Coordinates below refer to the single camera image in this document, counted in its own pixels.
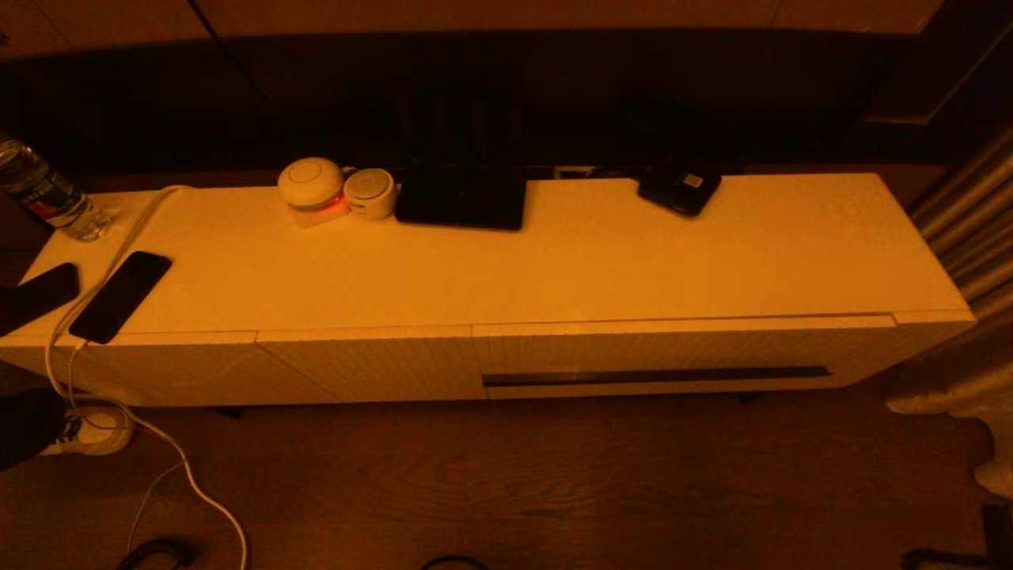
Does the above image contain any labelled plastic water bottle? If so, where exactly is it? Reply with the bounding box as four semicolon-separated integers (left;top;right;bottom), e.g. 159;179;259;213
0;133;112;241

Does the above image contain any pale pleated curtain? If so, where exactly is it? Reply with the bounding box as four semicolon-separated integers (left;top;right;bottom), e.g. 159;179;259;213
885;123;1013;500

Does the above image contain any large white round device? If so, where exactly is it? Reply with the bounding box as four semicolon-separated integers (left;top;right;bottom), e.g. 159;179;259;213
276;155;351;229

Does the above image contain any long white low cabinet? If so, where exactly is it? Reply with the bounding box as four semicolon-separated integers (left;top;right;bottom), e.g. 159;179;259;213
0;173;978;409

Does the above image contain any thin black wall cable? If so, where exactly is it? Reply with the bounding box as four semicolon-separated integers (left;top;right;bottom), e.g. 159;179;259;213
185;0;271;105

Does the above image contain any thick white charging cable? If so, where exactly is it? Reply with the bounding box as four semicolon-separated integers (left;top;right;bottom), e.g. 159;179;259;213
43;183;249;570

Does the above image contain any dark trouser leg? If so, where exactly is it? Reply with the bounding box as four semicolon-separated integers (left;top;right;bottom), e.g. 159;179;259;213
0;388;70;473

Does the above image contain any black smartphone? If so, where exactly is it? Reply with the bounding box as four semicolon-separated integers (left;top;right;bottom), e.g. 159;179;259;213
0;261;81;336
67;249;173;344

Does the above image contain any coiled black cable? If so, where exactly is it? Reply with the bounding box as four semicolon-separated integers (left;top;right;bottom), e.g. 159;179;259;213
116;536;195;570

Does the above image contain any black base cable with plug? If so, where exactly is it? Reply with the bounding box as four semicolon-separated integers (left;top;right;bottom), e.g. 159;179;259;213
419;553;492;570

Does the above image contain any flat black set-top box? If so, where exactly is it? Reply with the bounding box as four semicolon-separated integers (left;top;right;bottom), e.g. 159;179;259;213
393;161;529;231

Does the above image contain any white ribbed cabinet door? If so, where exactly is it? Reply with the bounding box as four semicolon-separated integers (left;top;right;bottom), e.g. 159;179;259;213
256;325;488;401
0;331;341;408

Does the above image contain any small white round speaker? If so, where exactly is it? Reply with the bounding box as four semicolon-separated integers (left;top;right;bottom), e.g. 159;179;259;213
343;166;398;220

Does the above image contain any white sneaker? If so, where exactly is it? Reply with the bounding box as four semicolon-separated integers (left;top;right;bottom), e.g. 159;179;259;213
40;404;137;458

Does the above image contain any thin white cable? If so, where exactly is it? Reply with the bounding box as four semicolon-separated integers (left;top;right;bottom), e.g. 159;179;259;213
66;344;189;557

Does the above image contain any white ribbed drawer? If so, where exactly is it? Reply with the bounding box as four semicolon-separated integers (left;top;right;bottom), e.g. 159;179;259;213
472;314;900;400

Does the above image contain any small black adapter box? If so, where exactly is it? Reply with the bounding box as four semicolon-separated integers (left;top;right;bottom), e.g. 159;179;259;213
637;165;723;218

